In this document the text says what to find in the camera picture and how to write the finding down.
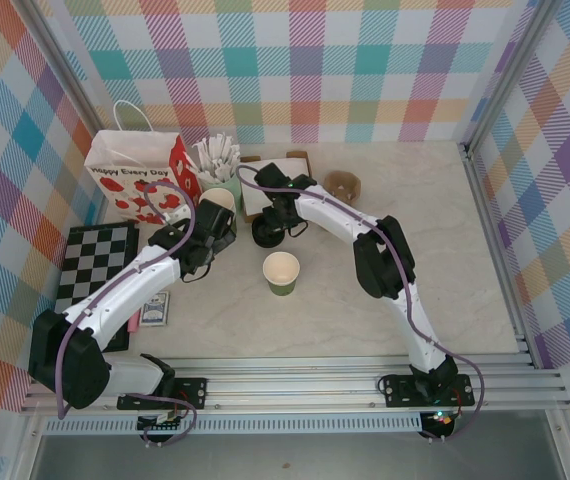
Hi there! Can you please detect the green paper coffee cup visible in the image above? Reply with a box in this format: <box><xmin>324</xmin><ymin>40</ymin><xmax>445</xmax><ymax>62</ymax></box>
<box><xmin>198</xmin><ymin>187</ymin><xmax>240</xmax><ymax>236</ymax></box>
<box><xmin>262</xmin><ymin>251</ymin><xmax>301</xmax><ymax>298</ymax></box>

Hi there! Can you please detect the brown cardboard cup carrier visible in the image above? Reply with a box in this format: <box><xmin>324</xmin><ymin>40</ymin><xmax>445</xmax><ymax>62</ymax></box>
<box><xmin>323</xmin><ymin>170</ymin><xmax>362</xmax><ymax>204</ymax></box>

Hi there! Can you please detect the white red poppy gift bag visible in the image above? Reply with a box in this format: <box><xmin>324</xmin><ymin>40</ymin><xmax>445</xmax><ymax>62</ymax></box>
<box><xmin>83</xmin><ymin>99</ymin><xmax>204</xmax><ymax>226</ymax></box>

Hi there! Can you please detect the cardboard box white inside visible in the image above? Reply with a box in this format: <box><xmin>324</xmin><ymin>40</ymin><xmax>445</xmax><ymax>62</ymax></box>
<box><xmin>237</xmin><ymin>149</ymin><xmax>315</xmax><ymax>225</ymax></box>

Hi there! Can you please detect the pale green straw holder cup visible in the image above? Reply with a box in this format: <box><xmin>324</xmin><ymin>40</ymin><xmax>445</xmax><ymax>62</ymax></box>
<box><xmin>198</xmin><ymin>169</ymin><xmax>243</xmax><ymax>212</ymax></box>

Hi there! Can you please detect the blue playing card deck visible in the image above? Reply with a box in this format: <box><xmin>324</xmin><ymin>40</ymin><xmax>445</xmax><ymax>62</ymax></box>
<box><xmin>138</xmin><ymin>289</ymin><xmax>172</xmax><ymax>329</ymax></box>

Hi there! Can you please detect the black silver chessboard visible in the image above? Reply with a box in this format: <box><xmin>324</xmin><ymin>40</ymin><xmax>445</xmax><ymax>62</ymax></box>
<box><xmin>54</xmin><ymin>221</ymin><xmax>141</xmax><ymax>354</ymax></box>

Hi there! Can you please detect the left controller circuit board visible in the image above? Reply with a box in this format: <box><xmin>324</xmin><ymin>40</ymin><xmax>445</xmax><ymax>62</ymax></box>
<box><xmin>137</xmin><ymin>412</ymin><xmax>186</xmax><ymax>434</ymax></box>

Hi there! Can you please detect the controller circuit board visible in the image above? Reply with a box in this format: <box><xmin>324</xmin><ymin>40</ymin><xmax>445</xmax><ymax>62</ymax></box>
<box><xmin>422</xmin><ymin>409</ymin><xmax>459</xmax><ymax>432</ymax></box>
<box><xmin>137</xmin><ymin>412</ymin><xmax>186</xmax><ymax>434</ymax></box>

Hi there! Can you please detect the right controller circuit board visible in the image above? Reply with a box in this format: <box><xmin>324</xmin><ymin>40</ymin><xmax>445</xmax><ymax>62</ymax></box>
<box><xmin>422</xmin><ymin>409</ymin><xmax>459</xmax><ymax>432</ymax></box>

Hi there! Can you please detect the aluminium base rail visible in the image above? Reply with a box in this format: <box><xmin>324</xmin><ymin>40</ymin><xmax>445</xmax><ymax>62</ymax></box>
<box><xmin>19</xmin><ymin>353</ymin><xmax>570</xmax><ymax>417</ymax></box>

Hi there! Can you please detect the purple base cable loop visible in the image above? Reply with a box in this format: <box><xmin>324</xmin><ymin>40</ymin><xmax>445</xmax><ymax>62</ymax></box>
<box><xmin>119</xmin><ymin>392</ymin><xmax>199</xmax><ymax>449</ymax></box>

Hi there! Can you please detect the slotted grey cable duct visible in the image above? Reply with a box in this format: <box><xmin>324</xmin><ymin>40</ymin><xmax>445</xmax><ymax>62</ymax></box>
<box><xmin>43</xmin><ymin>417</ymin><xmax>424</xmax><ymax>436</ymax></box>

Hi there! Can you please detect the aluminium frame post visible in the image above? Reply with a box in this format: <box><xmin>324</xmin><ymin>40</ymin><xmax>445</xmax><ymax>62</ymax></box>
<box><xmin>24</xmin><ymin>0</ymin><xmax>114</xmax><ymax>139</ymax></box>
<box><xmin>464</xmin><ymin>0</ymin><xmax>554</xmax><ymax>151</ymax></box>

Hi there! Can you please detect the aluminium side rail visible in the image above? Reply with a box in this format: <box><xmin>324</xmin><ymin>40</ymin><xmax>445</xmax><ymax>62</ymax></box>
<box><xmin>458</xmin><ymin>142</ymin><xmax>539</xmax><ymax>369</ymax></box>

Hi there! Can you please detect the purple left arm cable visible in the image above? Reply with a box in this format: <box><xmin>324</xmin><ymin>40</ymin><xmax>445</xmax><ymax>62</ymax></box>
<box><xmin>57</xmin><ymin>180</ymin><xmax>197</xmax><ymax>420</ymax></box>

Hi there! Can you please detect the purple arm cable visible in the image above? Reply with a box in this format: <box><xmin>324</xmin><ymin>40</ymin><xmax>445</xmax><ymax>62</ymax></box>
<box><xmin>57</xmin><ymin>180</ymin><xmax>197</xmax><ymax>420</ymax></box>
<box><xmin>237</xmin><ymin>166</ymin><xmax>486</xmax><ymax>444</ymax></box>

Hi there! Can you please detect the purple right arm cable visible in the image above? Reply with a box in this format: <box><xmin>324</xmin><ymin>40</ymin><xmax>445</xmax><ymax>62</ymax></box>
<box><xmin>237</xmin><ymin>166</ymin><xmax>486</xmax><ymax>444</ymax></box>

